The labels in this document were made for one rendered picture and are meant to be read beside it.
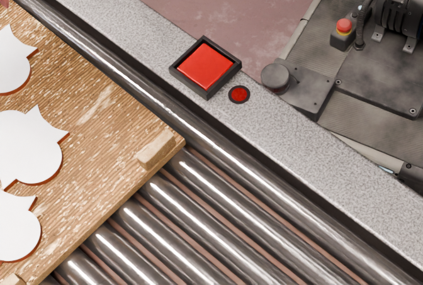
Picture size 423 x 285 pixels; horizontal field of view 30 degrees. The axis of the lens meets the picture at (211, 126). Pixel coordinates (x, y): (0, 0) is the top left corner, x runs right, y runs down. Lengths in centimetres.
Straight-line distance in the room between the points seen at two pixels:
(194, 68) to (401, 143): 83
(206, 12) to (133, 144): 135
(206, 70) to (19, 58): 28
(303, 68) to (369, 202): 91
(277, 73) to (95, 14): 71
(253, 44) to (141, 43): 113
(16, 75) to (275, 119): 38
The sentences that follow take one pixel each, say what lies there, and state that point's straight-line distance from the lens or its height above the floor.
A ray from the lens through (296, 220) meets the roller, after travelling 104.
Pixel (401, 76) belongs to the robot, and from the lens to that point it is 194.
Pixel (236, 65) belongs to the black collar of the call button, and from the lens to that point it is 113.
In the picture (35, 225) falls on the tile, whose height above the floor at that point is 95.
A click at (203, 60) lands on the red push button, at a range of 115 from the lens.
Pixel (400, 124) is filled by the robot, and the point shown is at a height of 24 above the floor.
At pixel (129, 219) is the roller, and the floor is 92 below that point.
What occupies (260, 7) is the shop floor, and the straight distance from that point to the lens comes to 239.
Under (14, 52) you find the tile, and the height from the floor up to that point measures 95.
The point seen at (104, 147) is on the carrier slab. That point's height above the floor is 94.
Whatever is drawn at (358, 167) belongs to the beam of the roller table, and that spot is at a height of 92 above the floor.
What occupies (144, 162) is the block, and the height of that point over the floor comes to 96.
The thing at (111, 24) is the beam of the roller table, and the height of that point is 92.
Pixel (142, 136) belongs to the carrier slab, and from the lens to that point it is 108.
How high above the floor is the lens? 186
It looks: 59 degrees down
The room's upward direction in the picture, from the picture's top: 10 degrees counter-clockwise
